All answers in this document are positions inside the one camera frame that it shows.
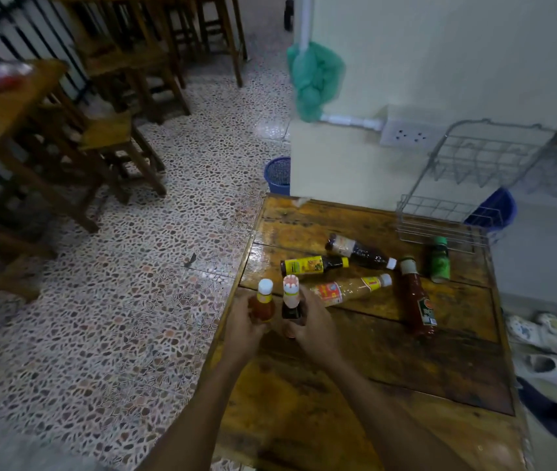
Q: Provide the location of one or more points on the blue plastic wastebasket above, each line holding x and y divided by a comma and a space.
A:
277, 176

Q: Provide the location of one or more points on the blue plastic basket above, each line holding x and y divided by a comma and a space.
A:
494, 210

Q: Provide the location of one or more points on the wooden bench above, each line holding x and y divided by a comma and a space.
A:
126, 53

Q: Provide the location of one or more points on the dark sauce bottle yellow label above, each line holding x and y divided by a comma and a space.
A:
310, 265

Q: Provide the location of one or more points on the person's right forearm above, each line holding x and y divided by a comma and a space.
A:
386, 416

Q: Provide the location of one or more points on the white wall socket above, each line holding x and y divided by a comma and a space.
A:
411, 134

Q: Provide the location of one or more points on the red plastic packet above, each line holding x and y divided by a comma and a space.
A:
4, 73

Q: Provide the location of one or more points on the dark sauce bottle striped cap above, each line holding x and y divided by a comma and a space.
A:
291, 301

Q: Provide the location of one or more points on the person's right thumb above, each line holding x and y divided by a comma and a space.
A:
296, 328

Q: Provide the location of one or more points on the person's grey clothing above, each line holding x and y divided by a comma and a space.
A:
18, 448

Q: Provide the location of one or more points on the wooden dining table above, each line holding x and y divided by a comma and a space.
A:
13, 107

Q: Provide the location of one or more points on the person's left forearm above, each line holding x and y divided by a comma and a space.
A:
195, 416

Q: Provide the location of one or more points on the red ketchup bottle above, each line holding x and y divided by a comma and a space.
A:
418, 304

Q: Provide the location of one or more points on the orange sauce bottle white cap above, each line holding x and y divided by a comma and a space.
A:
264, 301

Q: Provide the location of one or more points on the green mesh net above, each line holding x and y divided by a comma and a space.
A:
314, 78

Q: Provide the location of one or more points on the green seasoning bottle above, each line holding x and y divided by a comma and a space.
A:
439, 264

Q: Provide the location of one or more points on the dark blue sandal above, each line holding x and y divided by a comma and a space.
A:
548, 412

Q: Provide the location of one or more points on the person's left thumb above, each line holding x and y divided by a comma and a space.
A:
262, 330

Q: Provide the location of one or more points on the black metal window grille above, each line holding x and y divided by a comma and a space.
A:
9, 29

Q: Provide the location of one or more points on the wooden stool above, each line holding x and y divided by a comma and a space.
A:
112, 137
219, 24

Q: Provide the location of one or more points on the pale sauce bottle red label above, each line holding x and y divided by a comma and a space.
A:
349, 289

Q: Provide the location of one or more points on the white plastic pipe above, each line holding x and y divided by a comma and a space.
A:
305, 19

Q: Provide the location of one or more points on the person's left hand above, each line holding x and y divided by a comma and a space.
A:
240, 333

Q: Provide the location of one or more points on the dark sauce bottle white label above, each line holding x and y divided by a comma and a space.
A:
364, 254

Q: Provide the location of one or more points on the person's right hand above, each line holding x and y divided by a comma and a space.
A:
318, 333

